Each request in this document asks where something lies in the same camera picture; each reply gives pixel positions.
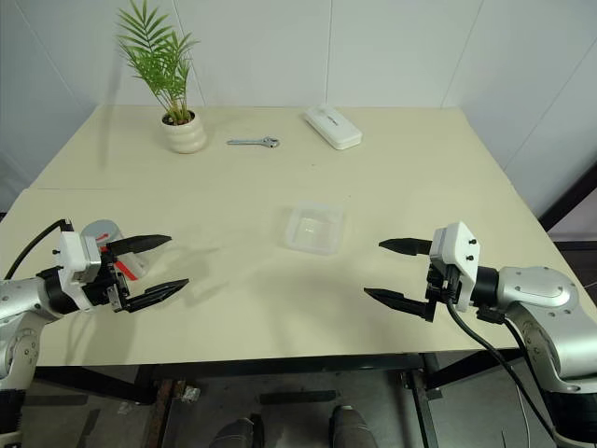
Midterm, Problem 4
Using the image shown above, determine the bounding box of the cream ribbed plant pot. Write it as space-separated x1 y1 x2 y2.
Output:
160 109 208 156

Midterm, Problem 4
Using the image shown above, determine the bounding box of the dark rounded shape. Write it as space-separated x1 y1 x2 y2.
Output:
329 404 380 448
207 415 263 448

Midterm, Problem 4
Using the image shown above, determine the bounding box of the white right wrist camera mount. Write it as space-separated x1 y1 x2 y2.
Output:
429 221 482 314

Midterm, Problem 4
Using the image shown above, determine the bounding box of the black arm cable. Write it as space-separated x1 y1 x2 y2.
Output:
445 298 568 442
3 217 75 281

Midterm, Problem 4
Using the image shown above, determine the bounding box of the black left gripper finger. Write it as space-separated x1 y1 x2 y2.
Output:
105 234 174 258
122 278 190 314

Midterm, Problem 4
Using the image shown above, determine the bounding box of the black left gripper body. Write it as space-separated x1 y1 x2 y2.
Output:
83 252 132 314

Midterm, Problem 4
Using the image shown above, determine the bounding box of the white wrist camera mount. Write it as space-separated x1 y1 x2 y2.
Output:
54 231 103 310
429 221 482 314

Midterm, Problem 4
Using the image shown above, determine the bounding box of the silver adjustable wrench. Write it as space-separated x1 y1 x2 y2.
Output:
226 134 282 150

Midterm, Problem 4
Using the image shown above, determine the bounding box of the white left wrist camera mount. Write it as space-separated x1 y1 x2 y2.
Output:
54 231 103 310

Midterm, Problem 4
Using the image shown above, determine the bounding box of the black metal table frame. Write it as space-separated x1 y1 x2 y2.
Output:
33 350 531 448

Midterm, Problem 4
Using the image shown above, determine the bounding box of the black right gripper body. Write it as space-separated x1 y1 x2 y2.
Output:
424 259 463 305

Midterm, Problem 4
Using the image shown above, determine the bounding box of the clear plastic container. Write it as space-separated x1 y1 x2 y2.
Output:
279 200 347 257

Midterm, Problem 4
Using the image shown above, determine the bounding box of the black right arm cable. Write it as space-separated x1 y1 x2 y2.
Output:
445 298 568 442

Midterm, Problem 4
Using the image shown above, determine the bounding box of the clear cup with red label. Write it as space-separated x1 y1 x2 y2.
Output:
79 218 151 282

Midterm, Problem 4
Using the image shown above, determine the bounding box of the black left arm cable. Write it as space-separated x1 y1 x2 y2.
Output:
3 217 75 281

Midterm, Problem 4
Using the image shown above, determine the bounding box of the black metal stand frame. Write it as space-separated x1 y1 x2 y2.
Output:
537 163 597 256

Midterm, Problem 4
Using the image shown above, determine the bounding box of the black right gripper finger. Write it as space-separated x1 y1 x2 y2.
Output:
363 287 438 325
378 237 435 259

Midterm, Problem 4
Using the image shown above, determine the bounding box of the white oblong case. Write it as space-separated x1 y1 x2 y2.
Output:
302 104 365 152

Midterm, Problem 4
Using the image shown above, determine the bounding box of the green palm plant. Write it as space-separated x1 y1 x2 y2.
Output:
115 0 202 125

